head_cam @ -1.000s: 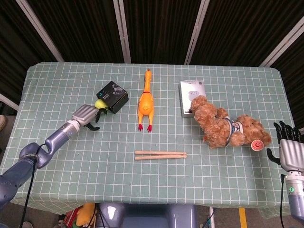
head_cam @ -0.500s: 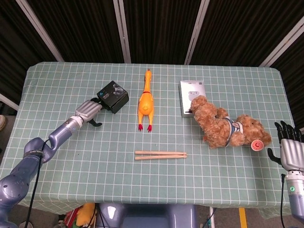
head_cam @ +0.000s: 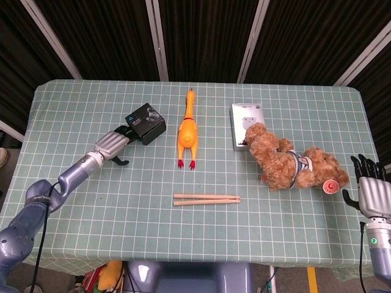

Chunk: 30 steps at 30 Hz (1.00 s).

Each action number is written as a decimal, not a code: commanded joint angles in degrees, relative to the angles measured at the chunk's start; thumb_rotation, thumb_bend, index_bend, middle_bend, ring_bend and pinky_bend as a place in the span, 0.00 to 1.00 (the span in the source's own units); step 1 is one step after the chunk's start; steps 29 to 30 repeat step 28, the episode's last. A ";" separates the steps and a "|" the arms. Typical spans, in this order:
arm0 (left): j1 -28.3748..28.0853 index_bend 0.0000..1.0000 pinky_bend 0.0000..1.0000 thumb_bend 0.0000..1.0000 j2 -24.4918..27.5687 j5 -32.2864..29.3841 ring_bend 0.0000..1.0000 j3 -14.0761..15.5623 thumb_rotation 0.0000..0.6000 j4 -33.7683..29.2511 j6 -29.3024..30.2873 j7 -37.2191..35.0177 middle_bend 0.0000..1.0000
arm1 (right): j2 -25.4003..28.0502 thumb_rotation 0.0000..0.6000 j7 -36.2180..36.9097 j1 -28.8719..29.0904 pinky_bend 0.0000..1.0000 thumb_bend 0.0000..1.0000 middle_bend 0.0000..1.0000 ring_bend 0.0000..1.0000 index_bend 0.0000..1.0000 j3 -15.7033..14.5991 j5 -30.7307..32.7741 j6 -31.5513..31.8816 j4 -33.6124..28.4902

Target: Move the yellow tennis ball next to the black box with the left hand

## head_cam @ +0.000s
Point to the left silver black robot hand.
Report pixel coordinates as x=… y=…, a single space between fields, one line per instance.
x=111 y=145

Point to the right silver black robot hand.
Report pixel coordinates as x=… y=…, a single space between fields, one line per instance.
x=374 y=195

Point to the black cardboard box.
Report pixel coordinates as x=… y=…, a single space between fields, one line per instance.
x=146 y=123

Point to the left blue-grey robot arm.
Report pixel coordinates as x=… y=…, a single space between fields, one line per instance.
x=39 y=204

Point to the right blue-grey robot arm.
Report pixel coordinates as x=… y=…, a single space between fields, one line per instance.
x=380 y=253

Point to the green grid tablecloth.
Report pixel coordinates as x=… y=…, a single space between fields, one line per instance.
x=195 y=232

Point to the white earbuds box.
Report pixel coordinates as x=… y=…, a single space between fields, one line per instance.
x=242 y=122

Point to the orange rubber chicken toy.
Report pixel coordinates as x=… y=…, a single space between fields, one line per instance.
x=188 y=131

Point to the wooden drumstick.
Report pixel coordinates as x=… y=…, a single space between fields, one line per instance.
x=201 y=196
x=195 y=202

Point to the yellow floor tape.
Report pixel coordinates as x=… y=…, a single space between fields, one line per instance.
x=312 y=280

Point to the brown teddy bear plush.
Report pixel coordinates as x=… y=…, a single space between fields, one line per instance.
x=275 y=155

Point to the beige shoe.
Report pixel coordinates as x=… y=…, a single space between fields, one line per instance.
x=3 y=157

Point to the yellow plush toy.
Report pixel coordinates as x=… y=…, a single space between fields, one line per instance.
x=110 y=274

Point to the white table leg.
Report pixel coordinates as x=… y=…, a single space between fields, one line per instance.
x=272 y=279

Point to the red package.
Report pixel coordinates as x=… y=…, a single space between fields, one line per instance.
x=90 y=279

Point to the blue-grey robot torso base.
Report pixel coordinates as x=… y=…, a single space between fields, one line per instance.
x=189 y=277

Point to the white frame bar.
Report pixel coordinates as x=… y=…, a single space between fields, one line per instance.
x=52 y=39
x=157 y=39
x=10 y=130
x=253 y=39
x=363 y=56

